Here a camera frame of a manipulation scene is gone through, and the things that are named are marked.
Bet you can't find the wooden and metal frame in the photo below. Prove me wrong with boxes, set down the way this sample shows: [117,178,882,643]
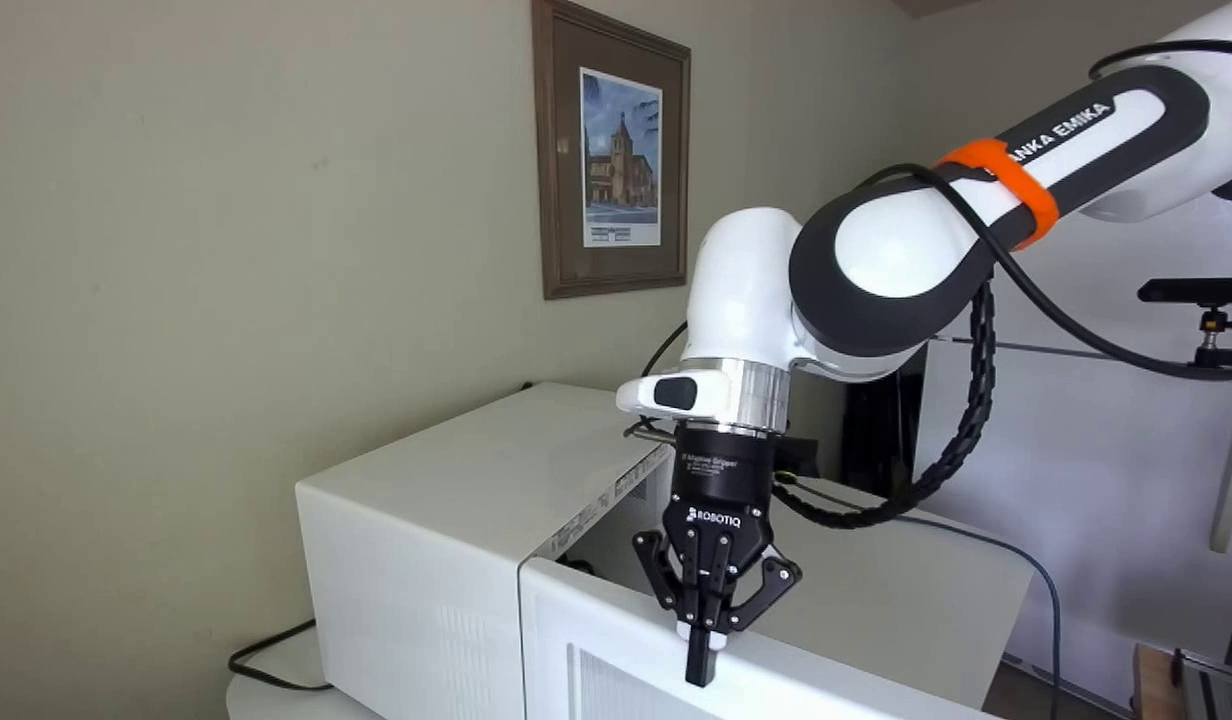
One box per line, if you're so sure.
[1127,638,1232,720]

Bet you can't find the black microwave power cord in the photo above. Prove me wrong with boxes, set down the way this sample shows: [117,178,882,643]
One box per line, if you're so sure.
[225,616,336,700]

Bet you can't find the orange cable strap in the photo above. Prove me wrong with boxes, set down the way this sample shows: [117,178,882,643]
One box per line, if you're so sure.
[942,133,1061,250]

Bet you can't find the white microwave body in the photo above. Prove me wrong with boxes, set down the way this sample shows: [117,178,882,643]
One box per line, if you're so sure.
[291,381,710,720]

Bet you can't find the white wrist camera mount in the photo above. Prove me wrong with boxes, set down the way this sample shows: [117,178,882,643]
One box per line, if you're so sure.
[611,373,710,418]

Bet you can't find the brown framed church picture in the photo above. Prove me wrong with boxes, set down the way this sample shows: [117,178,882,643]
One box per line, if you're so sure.
[529,0,697,302]

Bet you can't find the black camera on stand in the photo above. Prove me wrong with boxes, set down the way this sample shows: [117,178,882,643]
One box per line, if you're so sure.
[1136,273,1232,373]

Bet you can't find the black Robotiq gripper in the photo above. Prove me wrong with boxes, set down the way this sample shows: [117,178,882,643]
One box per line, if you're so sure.
[628,423,810,690]

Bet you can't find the white board panel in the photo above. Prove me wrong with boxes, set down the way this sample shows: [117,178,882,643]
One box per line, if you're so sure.
[903,195,1232,717]

